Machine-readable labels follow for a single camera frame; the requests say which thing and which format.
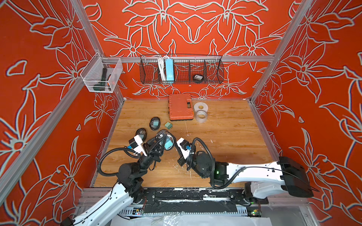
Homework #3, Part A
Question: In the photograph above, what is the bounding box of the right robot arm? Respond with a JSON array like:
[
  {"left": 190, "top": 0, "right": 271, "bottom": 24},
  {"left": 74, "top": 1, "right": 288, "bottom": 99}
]
[{"left": 177, "top": 138, "right": 314, "bottom": 199}]

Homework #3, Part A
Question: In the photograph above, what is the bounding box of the black wire wall basket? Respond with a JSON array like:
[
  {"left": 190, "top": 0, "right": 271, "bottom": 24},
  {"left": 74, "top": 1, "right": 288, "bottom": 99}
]
[{"left": 140, "top": 54, "right": 224, "bottom": 85}]

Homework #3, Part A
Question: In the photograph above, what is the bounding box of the clear packing tape roll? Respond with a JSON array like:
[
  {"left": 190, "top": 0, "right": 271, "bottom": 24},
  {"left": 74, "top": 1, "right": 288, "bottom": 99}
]
[{"left": 195, "top": 110, "right": 208, "bottom": 123}]

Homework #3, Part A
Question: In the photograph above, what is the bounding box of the aluminium horizontal back rail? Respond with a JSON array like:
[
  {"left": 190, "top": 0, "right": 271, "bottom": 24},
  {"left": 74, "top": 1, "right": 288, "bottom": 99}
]
[{"left": 101, "top": 56, "right": 274, "bottom": 64}]

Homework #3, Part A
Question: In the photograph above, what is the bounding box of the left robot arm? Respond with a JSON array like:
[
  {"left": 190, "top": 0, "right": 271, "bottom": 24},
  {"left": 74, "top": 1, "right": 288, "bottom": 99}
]
[{"left": 60, "top": 130, "right": 175, "bottom": 226}]

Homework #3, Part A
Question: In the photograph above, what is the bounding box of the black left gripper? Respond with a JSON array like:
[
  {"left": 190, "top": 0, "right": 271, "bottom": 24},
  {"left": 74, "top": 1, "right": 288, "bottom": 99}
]
[{"left": 135, "top": 136, "right": 164, "bottom": 180}]

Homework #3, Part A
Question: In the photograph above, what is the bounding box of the green charger plug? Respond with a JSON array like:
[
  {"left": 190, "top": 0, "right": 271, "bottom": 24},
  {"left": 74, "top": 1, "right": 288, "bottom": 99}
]
[
  {"left": 164, "top": 139, "right": 174, "bottom": 151},
  {"left": 165, "top": 122, "right": 173, "bottom": 130}
]

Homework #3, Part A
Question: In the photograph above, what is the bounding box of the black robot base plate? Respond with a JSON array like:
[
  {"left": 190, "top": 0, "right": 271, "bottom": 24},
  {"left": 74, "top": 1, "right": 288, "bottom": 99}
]
[{"left": 119, "top": 187, "right": 269, "bottom": 218}]

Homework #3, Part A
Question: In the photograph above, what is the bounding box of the orange plastic tool case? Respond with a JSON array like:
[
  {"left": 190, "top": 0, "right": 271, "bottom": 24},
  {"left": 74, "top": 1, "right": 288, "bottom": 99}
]
[{"left": 168, "top": 93, "right": 194, "bottom": 121}]

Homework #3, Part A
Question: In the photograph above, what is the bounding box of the black round zip pouch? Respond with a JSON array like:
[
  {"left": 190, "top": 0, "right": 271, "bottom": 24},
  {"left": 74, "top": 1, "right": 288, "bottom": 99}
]
[{"left": 135, "top": 128, "right": 147, "bottom": 141}]

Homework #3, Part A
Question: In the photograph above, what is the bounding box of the white power strip cord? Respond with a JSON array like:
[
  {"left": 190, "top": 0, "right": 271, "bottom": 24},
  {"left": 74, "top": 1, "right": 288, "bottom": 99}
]
[{"left": 157, "top": 56, "right": 167, "bottom": 82}]

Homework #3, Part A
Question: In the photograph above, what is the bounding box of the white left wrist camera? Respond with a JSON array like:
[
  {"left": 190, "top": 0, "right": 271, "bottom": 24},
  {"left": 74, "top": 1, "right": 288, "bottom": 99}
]
[{"left": 129, "top": 135, "right": 148, "bottom": 156}]

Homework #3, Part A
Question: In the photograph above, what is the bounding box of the aluminium frame post right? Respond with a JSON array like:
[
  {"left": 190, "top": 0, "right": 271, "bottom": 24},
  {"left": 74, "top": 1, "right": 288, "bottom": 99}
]
[{"left": 249, "top": 0, "right": 313, "bottom": 104}]

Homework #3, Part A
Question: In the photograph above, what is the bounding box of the green screwdriver in box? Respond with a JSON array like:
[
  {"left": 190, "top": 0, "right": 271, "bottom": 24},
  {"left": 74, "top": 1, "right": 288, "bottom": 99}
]
[{"left": 93, "top": 68, "right": 107, "bottom": 91}]

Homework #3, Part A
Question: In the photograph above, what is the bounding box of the clear acrylic wall box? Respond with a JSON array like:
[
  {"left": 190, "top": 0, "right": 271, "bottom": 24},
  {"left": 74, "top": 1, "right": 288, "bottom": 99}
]
[{"left": 81, "top": 52, "right": 123, "bottom": 93}]

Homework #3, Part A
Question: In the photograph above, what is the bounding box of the white tape roll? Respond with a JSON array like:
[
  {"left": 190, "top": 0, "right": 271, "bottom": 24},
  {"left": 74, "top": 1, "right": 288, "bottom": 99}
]
[{"left": 193, "top": 102, "right": 208, "bottom": 113}]

